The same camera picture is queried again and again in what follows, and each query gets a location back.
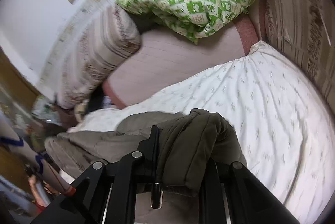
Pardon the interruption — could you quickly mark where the olive green hooded puffer jacket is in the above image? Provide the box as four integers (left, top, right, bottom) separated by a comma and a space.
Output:
44, 108, 246, 223

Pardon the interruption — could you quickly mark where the person's right hand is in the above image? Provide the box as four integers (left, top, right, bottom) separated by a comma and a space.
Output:
28, 175, 60, 207

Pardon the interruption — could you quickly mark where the white leaf-print bed quilt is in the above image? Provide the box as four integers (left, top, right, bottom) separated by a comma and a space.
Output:
72, 41, 334, 223

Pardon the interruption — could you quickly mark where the brown garment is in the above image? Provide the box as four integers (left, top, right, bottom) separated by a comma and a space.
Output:
53, 105, 78, 129

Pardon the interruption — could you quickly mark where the pink folded blanket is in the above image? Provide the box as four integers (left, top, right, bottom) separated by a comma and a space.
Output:
102, 0, 266, 109

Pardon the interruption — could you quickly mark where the striped floral pillow at left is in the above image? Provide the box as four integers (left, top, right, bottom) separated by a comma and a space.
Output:
56, 4, 141, 110

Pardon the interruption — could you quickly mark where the striped floral pillow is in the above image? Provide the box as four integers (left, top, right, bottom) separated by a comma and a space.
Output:
265, 0, 334, 109
56, 4, 141, 110

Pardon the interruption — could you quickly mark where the dark wooden cabinet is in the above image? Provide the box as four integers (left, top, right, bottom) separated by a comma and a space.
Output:
1, 49, 40, 119

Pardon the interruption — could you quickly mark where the striped floral pillow at right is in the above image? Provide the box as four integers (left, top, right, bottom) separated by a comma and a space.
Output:
265, 0, 334, 109

